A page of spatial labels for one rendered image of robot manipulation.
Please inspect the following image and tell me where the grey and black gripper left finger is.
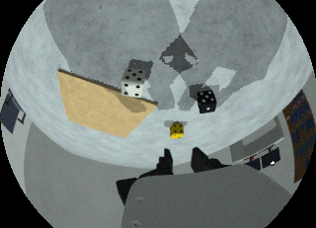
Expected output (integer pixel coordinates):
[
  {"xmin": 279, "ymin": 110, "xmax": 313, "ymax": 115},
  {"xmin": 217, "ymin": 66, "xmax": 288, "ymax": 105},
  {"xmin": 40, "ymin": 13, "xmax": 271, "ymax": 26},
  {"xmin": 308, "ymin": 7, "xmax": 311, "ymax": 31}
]
[{"xmin": 116, "ymin": 149, "xmax": 174, "ymax": 205}]

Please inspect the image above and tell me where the yellow die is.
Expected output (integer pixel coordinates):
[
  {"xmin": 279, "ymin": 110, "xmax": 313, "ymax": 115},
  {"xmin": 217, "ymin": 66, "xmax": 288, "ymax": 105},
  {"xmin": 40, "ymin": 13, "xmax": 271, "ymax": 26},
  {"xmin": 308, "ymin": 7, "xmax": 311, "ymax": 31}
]
[{"xmin": 170, "ymin": 123, "xmax": 184, "ymax": 138}]

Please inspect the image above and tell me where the tan square mat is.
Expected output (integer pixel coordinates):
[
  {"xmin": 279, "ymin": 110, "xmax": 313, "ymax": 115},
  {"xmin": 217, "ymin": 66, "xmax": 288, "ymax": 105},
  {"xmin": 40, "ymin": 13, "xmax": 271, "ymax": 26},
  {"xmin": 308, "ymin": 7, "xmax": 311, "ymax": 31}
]
[{"xmin": 57, "ymin": 69, "xmax": 157, "ymax": 138}]

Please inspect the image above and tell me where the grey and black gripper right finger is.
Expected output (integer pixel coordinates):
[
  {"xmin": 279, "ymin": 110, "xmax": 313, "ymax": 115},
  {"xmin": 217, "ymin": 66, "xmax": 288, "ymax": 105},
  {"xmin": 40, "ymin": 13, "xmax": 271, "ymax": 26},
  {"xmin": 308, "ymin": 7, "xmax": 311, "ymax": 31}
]
[{"xmin": 191, "ymin": 147, "xmax": 231, "ymax": 173}]

